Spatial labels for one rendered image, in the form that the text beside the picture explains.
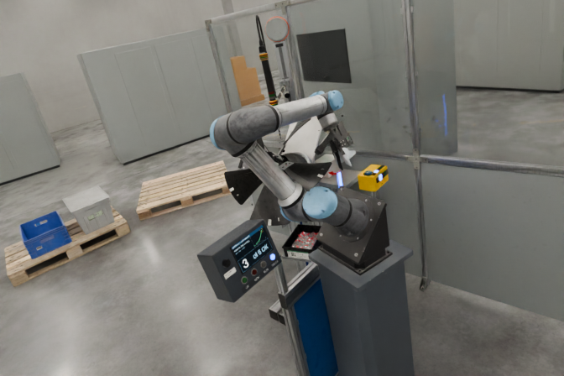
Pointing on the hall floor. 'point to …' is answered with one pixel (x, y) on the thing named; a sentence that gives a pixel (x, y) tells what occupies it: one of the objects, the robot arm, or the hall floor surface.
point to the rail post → (295, 341)
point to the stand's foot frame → (277, 312)
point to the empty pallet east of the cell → (181, 189)
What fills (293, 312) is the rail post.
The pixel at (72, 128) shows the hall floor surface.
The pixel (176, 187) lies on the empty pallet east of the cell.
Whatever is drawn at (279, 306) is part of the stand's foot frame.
